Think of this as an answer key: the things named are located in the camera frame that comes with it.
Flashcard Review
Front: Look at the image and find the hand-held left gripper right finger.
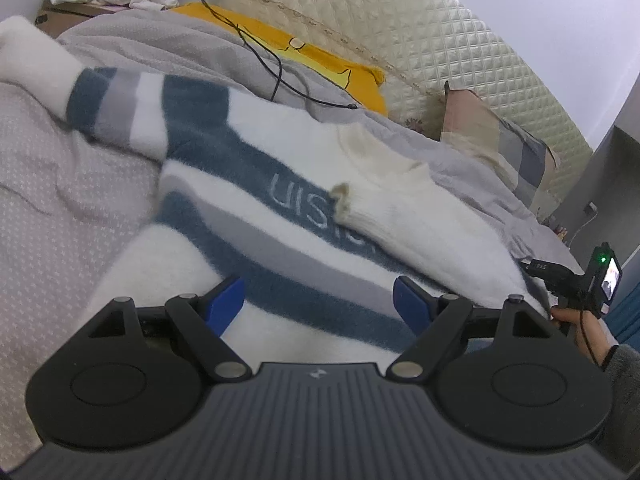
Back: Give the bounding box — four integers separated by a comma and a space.
387, 275, 561, 382

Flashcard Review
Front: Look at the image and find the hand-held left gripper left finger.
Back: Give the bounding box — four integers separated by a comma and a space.
85, 275, 253, 384

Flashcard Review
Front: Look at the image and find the white blue striped fluffy sweater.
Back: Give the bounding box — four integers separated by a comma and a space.
0, 15, 556, 366

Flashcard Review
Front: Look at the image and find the person's right forearm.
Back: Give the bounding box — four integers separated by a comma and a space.
601, 342, 640, 480

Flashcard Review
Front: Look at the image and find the person's right hand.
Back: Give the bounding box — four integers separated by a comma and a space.
550, 305, 610, 367

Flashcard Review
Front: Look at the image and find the dark blue cloth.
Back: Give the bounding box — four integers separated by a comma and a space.
609, 285, 640, 343

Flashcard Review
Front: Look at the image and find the grey cabinet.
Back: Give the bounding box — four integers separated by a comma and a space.
565, 125, 640, 281

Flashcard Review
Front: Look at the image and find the plaid pillow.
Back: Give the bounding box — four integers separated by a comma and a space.
440, 87, 562, 221

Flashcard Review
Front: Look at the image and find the light dotted bed sheet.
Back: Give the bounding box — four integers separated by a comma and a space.
0, 80, 168, 466

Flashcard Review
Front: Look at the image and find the cream quilted headboard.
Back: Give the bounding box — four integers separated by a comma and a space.
220, 0, 596, 226

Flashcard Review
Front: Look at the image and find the yellow pillow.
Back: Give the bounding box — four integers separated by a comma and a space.
170, 2, 388, 116

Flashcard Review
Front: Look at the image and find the cardboard box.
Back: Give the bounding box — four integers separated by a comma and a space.
37, 0, 166, 38

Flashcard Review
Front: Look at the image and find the white charger with cable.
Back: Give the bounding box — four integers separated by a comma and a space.
570, 202, 599, 246

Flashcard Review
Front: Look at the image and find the black charging cable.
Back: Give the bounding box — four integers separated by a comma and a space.
195, 0, 359, 111

